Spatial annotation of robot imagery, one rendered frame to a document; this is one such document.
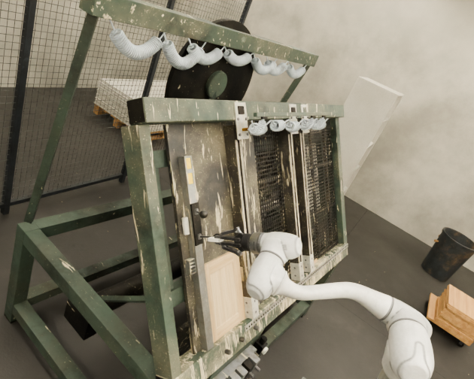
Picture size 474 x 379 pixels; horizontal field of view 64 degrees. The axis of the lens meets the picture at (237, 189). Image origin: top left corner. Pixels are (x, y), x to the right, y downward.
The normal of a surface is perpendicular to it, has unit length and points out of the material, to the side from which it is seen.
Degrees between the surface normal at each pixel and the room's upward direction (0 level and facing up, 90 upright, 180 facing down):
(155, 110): 56
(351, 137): 90
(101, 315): 0
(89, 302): 0
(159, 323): 90
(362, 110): 90
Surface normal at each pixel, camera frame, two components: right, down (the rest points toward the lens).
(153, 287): -0.58, 0.16
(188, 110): 0.81, -0.01
